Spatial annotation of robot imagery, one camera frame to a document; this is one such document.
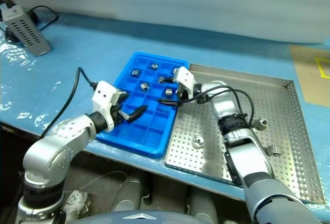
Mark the blue compartment tray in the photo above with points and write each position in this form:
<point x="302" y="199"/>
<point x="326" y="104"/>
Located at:
<point x="144" y="133"/>

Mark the brown cardboard sheet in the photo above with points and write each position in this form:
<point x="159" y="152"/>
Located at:
<point x="306" y="79"/>

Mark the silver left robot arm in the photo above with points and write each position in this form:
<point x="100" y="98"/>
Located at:
<point x="51" y="151"/>

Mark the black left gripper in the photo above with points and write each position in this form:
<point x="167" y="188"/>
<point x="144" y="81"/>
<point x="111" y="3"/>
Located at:
<point x="116" y="111"/>

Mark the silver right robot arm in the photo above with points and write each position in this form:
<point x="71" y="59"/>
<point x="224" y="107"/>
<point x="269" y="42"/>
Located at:
<point x="257" y="157"/>

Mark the metal nut on perforated tray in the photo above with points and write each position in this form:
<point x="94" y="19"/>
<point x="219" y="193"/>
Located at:
<point x="198" y="141"/>

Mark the metal roller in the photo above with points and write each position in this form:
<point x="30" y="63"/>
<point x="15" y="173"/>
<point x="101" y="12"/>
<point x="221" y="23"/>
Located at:
<point x="275" y="149"/>
<point x="168" y="91"/>
<point x="154" y="66"/>
<point x="162" y="79"/>
<point x="135" y="72"/>
<point x="261" y="123"/>
<point x="144" y="86"/>
<point x="175" y="70"/>

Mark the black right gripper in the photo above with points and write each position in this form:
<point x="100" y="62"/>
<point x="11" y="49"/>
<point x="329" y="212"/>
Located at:
<point x="183" y="93"/>

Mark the grey robot torso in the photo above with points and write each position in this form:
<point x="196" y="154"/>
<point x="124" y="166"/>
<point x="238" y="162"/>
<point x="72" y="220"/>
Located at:
<point x="141" y="217"/>

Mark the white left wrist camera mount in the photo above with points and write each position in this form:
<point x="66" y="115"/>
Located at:
<point x="103" y="97"/>

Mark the grey vented power box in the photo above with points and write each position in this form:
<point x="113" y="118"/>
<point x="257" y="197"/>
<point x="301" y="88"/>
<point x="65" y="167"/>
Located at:
<point x="25" y="30"/>

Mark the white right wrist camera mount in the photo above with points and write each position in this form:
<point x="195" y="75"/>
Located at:
<point x="185" y="78"/>

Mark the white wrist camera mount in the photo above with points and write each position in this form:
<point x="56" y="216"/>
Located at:
<point x="103" y="97"/>
<point x="185" y="78"/>

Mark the perforated steel tray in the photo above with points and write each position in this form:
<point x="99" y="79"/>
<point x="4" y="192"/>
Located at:
<point x="278" y="100"/>

